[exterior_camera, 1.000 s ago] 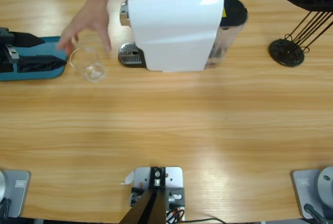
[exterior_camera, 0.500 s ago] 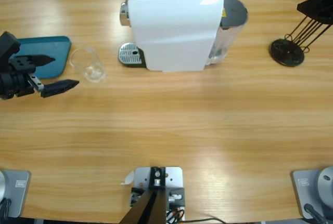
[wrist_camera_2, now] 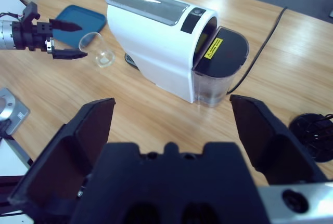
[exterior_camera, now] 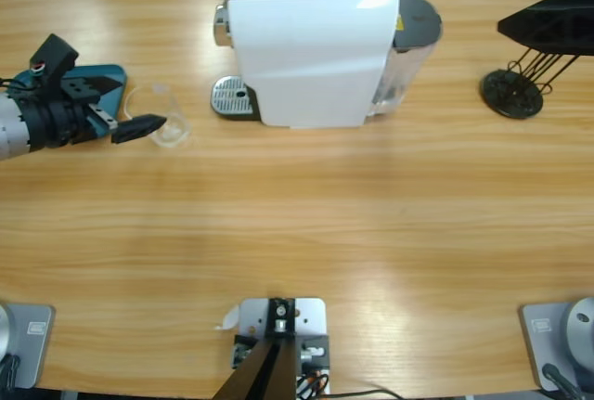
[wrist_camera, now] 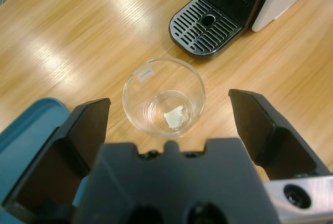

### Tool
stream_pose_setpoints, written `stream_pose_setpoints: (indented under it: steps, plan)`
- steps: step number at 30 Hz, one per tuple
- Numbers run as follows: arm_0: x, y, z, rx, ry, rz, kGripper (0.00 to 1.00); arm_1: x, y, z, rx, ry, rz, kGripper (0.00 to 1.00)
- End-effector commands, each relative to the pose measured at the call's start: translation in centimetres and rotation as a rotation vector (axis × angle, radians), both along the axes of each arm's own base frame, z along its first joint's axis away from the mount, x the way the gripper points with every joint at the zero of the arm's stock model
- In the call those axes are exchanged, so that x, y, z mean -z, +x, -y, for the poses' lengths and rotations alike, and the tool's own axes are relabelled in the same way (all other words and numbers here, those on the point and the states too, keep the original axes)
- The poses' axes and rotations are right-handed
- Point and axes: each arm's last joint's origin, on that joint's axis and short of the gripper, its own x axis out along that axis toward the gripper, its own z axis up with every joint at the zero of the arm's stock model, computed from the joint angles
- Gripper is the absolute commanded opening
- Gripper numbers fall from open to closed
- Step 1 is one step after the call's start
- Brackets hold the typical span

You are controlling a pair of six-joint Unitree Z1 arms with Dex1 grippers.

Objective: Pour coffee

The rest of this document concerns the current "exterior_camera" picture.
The yellow warning sticker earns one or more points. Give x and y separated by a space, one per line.
399 24

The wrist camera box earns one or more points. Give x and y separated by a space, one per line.
53 56

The white capsule coffee machine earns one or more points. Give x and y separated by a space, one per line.
306 56

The metal drip tray grate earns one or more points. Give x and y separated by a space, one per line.
230 96

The clear water tank black lid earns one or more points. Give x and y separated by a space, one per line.
417 19

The clear glass cup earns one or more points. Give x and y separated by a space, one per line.
174 133

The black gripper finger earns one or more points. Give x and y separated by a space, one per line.
557 24

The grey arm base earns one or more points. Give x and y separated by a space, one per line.
543 344
32 344

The white mounting block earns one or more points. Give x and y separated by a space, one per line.
308 314

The black capsule holder with rods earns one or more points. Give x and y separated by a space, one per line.
503 98

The teal plastic tray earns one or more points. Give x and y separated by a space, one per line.
109 71

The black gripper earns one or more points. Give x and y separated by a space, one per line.
55 121

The white tape piece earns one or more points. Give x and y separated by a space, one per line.
229 318

